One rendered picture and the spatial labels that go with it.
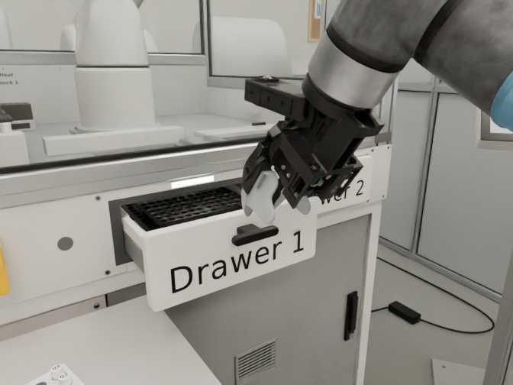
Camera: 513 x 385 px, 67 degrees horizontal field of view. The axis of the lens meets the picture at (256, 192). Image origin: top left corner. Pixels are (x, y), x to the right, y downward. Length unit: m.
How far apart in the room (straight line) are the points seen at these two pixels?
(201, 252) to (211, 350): 0.39
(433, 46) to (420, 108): 2.14
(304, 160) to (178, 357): 0.32
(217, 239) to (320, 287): 0.52
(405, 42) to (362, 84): 0.05
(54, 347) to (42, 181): 0.23
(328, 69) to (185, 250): 0.31
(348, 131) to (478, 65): 0.12
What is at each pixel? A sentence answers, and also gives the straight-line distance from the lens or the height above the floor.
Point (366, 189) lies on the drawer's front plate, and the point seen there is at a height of 0.85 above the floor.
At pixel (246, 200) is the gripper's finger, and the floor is 0.97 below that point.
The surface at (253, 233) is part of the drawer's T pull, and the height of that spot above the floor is 0.91.
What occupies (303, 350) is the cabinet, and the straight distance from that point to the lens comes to 1.09.
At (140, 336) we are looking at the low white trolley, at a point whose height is 0.76.
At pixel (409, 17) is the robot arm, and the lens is 0.32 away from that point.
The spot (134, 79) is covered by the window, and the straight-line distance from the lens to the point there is 0.65.
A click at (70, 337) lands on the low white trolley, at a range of 0.65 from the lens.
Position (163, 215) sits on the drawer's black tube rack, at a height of 0.90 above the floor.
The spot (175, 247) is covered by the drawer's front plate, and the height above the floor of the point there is 0.90.
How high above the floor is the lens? 1.13
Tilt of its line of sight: 18 degrees down
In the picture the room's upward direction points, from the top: straight up
